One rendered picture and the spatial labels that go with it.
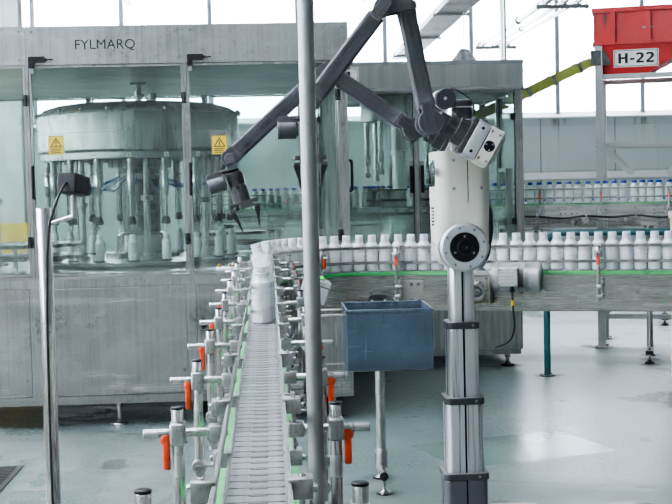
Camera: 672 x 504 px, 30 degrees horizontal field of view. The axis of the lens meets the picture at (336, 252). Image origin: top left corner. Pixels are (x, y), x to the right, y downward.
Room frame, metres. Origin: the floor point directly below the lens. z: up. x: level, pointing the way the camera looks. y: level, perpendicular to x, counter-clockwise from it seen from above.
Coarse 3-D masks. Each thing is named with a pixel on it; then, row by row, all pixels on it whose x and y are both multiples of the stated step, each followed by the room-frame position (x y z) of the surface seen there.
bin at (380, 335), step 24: (360, 312) 4.45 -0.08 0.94; (384, 312) 4.45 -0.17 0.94; (408, 312) 4.46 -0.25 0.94; (432, 312) 4.46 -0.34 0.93; (360, 336) 4.45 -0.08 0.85; (384, 336) 4.45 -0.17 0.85; (408, 336) 4.46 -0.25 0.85; (432, 336) 4.46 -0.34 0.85; (360, 360) 4.45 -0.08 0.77; (384, 360) 4.45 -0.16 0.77; (408, 360) 4.46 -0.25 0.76; (432, 360) 4.46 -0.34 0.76
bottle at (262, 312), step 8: (256, 272) 3.61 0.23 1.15; (264, 272) 3.61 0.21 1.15; (256, 280) 3.60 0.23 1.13; (264, 280) 3.60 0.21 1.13; (256, 288) 3.59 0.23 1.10; (264, 288) 3.59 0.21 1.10; (256, 296) 3.59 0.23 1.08; (264, 296) 3.59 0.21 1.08; (256, 304) 3.59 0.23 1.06; (264, 304) 3.59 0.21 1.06; (256, 312) 3.59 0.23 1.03; (264, 312) 3.59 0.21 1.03; (272, 312) 3.62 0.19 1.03; (256, 320) 3.59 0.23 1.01; (264, 320) 3.59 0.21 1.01; (272, 320) 3.61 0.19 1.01
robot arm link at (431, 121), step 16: (400, 0) 3.87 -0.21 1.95; (384, 16) 3.92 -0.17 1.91; (400, 16) 3.88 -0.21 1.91; (416, 16) 3.89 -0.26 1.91; (416, 32) 3.89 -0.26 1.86; (416, 48) 3.89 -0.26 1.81; (416, 64) 3.89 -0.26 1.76; (416, 80) 3.89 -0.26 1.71; (416, 96) 3.89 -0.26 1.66; (432, 96) 3.89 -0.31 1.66; (432, 112) 3.86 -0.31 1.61; (416, 128) 3.93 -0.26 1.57; (432, 128) 3.86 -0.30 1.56
